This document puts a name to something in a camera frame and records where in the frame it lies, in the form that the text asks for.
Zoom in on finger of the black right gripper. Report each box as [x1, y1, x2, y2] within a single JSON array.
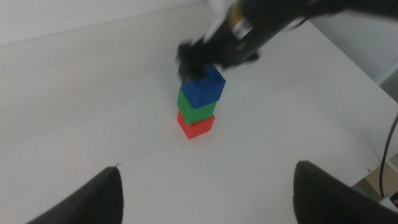
[[176, 42, 208, 80]]

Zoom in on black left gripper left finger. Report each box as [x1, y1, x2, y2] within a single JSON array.
[[26, 166, 124, 224]]

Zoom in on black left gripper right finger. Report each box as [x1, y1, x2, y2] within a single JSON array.
[[293, 160, 398, 224]]

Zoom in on blue cube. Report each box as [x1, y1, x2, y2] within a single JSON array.
[[180, 64, 227, 110]]

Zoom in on green cube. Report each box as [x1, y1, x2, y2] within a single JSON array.
[[177, 88, 218, 125]]

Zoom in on red cube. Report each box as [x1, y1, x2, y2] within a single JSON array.
[[177, 109, 216, 140]]

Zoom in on thin black hanging cable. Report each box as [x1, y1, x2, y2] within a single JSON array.
[[378, 114, 398, 198]]

